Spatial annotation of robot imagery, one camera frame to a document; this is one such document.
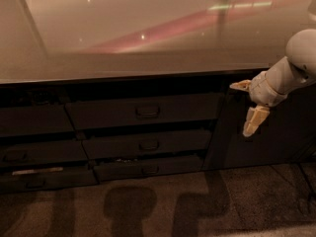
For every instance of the items in left drawer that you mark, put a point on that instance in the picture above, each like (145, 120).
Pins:
(19, 98)

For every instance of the grey drawer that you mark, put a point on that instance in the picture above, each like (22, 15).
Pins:
(41, 153)
(22, 121)
(146, 143)
(66, 178)
(163, 109)
(148, 168)

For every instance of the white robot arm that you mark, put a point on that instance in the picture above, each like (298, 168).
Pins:
(298, 68)

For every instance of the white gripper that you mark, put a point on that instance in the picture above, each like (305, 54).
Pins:
(261, 92)

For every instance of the grey cabinet door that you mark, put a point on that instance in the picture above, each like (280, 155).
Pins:
(287, 135)

